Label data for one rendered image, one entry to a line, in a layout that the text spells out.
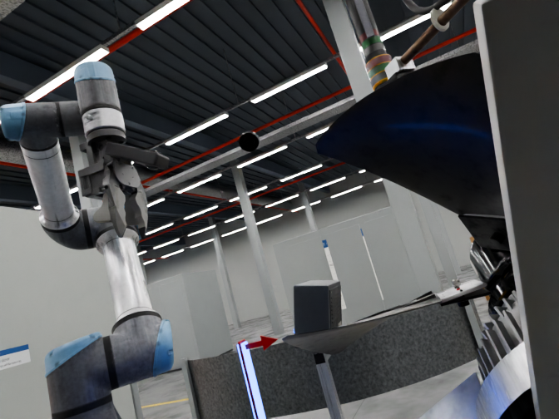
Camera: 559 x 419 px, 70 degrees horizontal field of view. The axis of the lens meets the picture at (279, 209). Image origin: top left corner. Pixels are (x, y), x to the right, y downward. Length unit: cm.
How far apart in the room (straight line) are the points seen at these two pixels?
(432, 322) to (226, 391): 134
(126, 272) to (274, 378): 161
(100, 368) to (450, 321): 212
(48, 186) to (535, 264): 98
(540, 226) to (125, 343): 85
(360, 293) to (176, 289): 519
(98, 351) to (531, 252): 85
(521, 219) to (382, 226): 641
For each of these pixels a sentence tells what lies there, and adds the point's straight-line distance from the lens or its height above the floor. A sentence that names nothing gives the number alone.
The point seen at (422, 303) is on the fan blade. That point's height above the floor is 119.
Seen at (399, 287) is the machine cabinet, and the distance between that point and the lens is 668.
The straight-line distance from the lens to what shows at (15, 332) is 226.
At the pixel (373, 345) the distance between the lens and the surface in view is 246.
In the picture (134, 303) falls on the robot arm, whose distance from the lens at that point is 104.
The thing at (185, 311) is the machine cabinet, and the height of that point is 133.
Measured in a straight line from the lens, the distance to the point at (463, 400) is 63.
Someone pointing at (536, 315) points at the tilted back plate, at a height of 119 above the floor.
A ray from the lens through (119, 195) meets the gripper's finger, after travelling 78.
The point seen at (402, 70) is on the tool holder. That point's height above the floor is 151.
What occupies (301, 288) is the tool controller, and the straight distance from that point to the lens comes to 124.
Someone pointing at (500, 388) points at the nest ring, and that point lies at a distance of 46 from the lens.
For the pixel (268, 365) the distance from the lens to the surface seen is 255.
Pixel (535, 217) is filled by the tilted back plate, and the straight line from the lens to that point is 28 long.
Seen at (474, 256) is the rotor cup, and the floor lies 123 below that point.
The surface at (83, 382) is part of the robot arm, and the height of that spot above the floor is 118.
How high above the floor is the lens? 126
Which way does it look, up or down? 11 degrees up
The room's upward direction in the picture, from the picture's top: 16 degrees counter-clockwise
